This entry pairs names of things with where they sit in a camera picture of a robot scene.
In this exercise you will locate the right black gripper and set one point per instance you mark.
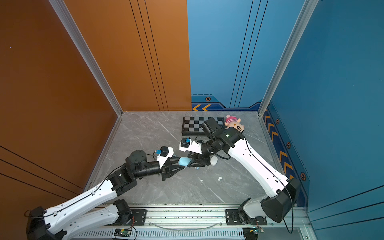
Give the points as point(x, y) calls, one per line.
point(201, 160)

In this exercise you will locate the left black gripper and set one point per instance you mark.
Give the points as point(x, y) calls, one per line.
point(165, 171)

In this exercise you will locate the light blue earbud case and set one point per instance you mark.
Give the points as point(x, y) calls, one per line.
point(184, 161)

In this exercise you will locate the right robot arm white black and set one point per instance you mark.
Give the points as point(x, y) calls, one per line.
point(281, 192)

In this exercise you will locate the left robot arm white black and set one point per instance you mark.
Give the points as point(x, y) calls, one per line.
point(100, 205)

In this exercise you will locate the white earbud case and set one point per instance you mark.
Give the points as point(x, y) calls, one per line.
point(213, 161)

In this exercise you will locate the black white chessboard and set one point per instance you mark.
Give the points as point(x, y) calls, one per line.
point(192, 126)

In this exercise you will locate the pink plush doll head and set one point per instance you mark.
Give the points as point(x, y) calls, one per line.
point(234, 122)

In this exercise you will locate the green circuit board left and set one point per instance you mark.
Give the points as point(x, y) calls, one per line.
point(123, 233)

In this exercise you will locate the circuit board right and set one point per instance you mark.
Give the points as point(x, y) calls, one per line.
point(257, 230)

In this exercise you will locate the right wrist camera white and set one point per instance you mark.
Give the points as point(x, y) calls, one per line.
point(187, 144)

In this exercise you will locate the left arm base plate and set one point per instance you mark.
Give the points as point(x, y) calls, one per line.
point(134, 218)

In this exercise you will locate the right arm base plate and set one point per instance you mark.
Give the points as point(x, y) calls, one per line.
point(233, 218)

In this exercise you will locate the right aluminium corner post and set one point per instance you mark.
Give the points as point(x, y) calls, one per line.
point(295, 36)

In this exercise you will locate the aluminium corner post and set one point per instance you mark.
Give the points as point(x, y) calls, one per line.
point(76, 36)
point(295, 36)

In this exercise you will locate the left aluminium corner post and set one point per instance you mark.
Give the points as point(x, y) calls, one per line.
point(76, 36)

